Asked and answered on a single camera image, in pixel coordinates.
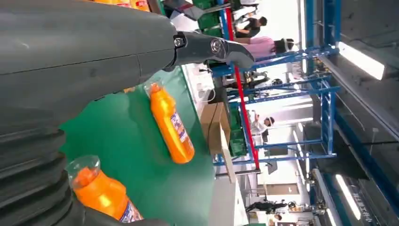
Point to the yellow sheet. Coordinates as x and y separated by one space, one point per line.
121 3

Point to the seated person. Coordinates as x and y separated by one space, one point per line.
261 46

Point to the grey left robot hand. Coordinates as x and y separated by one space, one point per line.
78 46

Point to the blue metal rack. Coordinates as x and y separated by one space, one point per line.
327 118

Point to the white flat board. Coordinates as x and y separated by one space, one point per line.
229 162

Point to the white power strip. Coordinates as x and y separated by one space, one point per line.
206 93

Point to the green crate stack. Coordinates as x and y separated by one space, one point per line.
209 21
237 137

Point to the brown cardboard box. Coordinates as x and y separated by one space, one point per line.
216 131

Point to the orange drink bottle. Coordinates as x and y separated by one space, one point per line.
99 196
171 131

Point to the ceiling light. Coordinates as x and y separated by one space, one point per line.
347 196
361 60

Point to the black machine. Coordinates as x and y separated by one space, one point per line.
265 206
258 79

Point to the green table mat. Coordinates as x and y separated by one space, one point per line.
134 156

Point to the white desk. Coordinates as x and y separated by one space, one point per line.
193 82

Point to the red pole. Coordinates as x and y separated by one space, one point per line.
246 124

